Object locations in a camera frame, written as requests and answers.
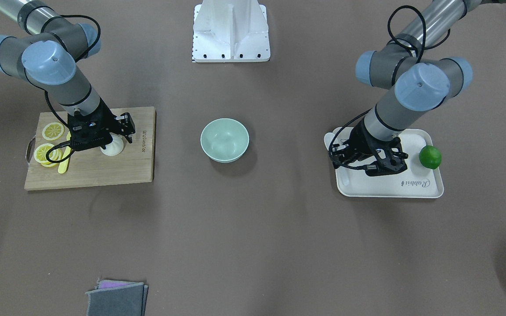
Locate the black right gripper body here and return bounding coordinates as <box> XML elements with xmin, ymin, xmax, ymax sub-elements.
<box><xmin>68</xmin><ymin>100</ymin><xmax>124</xmax><ymax>152</ymax></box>

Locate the mint green bowl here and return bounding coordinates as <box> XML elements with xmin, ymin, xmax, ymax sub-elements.
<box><xmin>199</xmin><ymin>118</ymin><xmax>250</xmax><ymax>163</ymax></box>

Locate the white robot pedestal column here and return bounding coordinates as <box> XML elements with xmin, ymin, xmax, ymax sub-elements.
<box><xmin>192</xmin><ymin>0</ymin><xmax>271</xmax><ymax>63</ymax></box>

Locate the grey folded cloth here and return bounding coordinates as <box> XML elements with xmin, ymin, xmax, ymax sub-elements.
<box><xmin>86</xmin><ymin>280</ymin><xmax>148</xmax><ymax>316</ymax></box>

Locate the bamboo cutting board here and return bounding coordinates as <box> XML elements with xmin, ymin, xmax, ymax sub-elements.
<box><xmin>24</xmin><ymin>107</ymin><xmax>156</xmax><ymax>191</ymax></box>

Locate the lemon slice near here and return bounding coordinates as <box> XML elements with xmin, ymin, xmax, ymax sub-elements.
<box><xmin>33</xmin><ymin>143</ymin><xmax>65</xmax><ymax>168</ymax></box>

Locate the lemon slice far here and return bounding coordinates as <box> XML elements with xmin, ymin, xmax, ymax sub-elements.
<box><xmin>41</xmin><ymin>122</ymin><xmax>65</xmax><ymax>141</ymax></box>

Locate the lemon slice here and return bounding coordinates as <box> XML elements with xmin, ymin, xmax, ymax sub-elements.
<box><xmin>41</xmin><ymin>122</ymin><xmax>65</xmax><ymax>141</ymax></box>
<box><xmin>33</xmin><ymin>143</ymin><xmax>65</xmax><ymax>168</ymax></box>

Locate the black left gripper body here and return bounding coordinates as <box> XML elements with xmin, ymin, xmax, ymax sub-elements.
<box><xmin>330</xmin><ymin>121</ymin><xmax>408</xmax><ymax>176</ymax></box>

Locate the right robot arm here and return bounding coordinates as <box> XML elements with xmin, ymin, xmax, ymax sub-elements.
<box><xmin>0</xmin><ymin>0</ymin><xmax>135</xmax><ymax>151</ymax></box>

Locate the cream rabbit tray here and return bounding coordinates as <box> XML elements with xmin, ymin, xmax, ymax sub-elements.
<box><xmin>335</xmin><ymin>129</ymin><xmax>445</xmax><ymax>198</ymax></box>

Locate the white steamed bun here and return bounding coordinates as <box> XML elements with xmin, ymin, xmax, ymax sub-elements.
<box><xmin>100</xmin><ymin>134</ymin><xmax>125</xmax><ymax>157</ymax></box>

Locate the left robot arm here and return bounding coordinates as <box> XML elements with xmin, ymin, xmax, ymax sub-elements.
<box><xmin>328</xmin><ymin>0</ymin><xmax>484</xmax><ymax>176</ymax></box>

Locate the green lime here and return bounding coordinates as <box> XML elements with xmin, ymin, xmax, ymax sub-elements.
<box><xmin>419</xmin><ymin>145</ymin><xmax>442</xmax><ymax>170</ymax></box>

